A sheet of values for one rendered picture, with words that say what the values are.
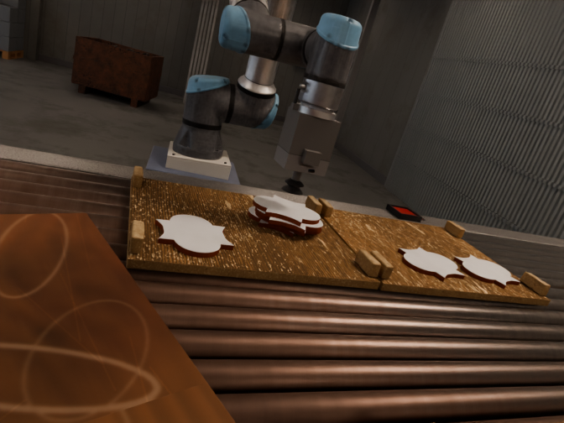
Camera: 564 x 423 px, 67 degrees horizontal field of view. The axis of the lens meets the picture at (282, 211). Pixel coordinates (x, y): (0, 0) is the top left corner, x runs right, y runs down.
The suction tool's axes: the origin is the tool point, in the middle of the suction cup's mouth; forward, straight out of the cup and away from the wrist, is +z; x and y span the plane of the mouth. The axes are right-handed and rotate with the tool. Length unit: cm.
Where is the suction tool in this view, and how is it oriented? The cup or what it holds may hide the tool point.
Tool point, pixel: (291, 190)
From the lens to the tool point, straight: 82.3
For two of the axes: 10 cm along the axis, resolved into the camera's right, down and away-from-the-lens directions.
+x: -3.2, -4.0, 8.6
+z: -2.7, 9.1, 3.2
